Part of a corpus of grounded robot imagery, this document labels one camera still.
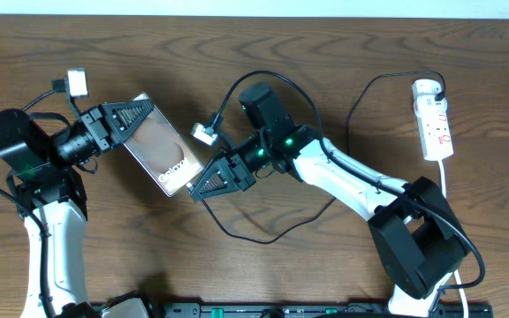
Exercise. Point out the white power strip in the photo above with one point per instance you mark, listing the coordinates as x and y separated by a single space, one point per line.
435 135

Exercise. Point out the smartphone with bronze back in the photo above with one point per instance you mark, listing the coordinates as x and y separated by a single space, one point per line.
162 153

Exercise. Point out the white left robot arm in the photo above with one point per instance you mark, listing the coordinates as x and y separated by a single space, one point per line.
47 188

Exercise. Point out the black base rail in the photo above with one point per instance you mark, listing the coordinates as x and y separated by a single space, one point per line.
290 310

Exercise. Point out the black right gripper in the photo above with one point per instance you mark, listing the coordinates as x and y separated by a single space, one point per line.
235 174

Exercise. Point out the white USB charger adapter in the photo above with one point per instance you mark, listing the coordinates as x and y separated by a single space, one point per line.
428 87

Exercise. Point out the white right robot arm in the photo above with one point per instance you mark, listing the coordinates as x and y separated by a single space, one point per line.
418 238

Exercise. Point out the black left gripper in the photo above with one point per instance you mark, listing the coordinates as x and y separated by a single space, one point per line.
95 131

